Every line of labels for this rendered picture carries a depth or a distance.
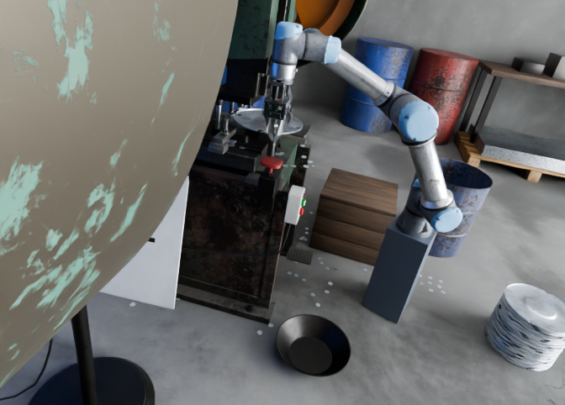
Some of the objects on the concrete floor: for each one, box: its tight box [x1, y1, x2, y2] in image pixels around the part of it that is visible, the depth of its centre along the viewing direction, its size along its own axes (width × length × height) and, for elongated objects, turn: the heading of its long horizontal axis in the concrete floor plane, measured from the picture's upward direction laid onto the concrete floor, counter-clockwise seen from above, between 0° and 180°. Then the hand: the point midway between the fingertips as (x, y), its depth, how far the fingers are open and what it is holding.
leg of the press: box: [176, 164, 291, 324], centre depth 160 cm, size 92×12×90 cm, turn 62°
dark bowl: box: [276, 314, 351, 376], centre depth 158 cm, size 30×30×7 cm
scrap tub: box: [404, 156, 494, 258], centre depth 240 cm, size 42×42×48 cm
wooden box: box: [309, 167, 399, 266], centre depth 228 cm, size 40×38×35 cm
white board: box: [99, 176, 189, 309], centre depth 164 cm, size 14×50×59 cm, turn 65°
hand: (274, 137), depth 131 cm, fingers closed
